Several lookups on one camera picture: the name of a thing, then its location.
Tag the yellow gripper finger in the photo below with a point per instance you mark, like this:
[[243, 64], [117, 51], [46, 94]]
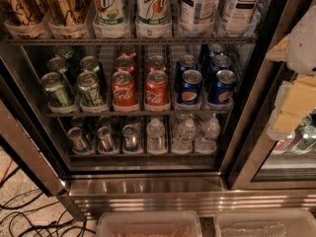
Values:
[[278, 52], [294, 101]]

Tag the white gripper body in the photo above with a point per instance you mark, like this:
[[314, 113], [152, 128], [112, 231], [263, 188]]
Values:
[[304, 46]]

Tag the orange lacroix can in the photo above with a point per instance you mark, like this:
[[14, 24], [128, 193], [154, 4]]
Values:
[[68, 13], [23, 12]]

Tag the second row right Pepsi can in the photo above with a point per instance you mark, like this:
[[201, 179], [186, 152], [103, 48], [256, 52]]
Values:
[[217, 63]]

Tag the second row pepsi can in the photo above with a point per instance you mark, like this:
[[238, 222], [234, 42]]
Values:
[[217, 63], [185, 63]]

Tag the front right Pepsi can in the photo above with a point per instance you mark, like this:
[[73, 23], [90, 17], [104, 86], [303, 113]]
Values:
[[222, 87]]

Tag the second row left Pepsi can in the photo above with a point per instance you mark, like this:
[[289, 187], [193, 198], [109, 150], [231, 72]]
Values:
[[185, 63]]

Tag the front left Pepsi can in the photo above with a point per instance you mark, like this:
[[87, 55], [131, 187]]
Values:
[[190, 87]]

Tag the second row right Coca-Cola can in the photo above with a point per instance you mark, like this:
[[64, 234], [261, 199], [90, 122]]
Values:
[[156, 62]]

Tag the second row coca-cola can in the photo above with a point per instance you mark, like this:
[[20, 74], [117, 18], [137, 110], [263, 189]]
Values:
[[125, 63], [156, 62]]

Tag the front right Coca-Cola can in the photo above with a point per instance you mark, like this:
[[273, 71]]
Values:
[[156, 88]]

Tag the right 7UP can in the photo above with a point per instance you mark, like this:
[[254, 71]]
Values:
[[153, 12]]

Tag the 7up can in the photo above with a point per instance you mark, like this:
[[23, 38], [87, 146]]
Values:
[[110, 12], [153, 12]]

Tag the second row left Coca-Cola can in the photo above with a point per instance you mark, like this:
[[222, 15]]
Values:
[[125, 63]]

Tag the front left Coca-Cola can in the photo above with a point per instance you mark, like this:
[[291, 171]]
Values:
[[123, 89]]

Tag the right silver blue can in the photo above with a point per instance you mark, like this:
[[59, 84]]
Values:
[[130, 138]]

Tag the silver blue can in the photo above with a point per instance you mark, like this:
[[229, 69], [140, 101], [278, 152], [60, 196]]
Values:
[[130, 138], [106, 142], [78, 139]]

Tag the left 7UP can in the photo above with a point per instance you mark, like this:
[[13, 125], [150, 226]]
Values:
[[110, 12]]

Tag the second row right green can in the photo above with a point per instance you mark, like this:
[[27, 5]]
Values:
[[91, 63]]

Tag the second row green can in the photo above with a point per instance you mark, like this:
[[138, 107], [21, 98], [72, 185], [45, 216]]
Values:
[[91, 63], [59, 64]]

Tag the middle silver blue can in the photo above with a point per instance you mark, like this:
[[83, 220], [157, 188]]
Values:
[[106, 142]]

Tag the front right green can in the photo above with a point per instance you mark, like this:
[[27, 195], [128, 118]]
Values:
[[90, 89]]

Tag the left silver blue can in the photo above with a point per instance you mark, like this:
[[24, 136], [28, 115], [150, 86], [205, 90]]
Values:
[[78, 139]]

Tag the second row left green can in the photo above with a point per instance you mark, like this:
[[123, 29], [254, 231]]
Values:
[[59, 64]]

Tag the front left green can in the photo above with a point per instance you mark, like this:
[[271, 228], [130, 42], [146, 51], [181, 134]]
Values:
[[57, 90]]

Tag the steel fridge door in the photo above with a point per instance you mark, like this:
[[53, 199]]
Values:
[[19, 136]]

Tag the right Teas Tea bottle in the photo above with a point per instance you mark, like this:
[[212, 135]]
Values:
[[237, 12]]

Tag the teas tea bottle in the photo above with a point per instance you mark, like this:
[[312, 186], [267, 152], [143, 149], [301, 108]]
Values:
[[196, 12], [237, 12]]

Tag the left Teas Tea bottle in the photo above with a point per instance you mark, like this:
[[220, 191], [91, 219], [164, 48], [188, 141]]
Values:
[[196, 12]]

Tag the right water bottle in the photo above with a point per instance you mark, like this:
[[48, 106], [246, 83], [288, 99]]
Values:
[[206, 139]]

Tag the water bottle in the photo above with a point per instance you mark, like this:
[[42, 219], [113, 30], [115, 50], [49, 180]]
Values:
[[206, 139], [184, 136], [156, 137]]

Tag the middle water bottle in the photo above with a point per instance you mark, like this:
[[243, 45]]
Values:
[[184, 136]]

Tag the right clear plastic bin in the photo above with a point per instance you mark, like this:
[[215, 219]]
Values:
[[281, 222]]

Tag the clear plastic bin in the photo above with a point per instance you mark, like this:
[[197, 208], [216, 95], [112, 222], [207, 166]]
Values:
[[281, 222], [149, 224]]

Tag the left water bottle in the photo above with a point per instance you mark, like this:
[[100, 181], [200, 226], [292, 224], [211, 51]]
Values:
[[156, 137]]

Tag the left clear plastic bin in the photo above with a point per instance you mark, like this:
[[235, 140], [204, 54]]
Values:
[[149, 224]]

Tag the top wire shelf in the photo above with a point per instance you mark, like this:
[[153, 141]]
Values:
[[51, 42]]

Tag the wire shelf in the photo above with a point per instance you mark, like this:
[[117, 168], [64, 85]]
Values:
[[51, 42], [137, 113]]

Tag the middle wire shelf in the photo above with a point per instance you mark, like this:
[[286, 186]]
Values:
[[137, 113]]

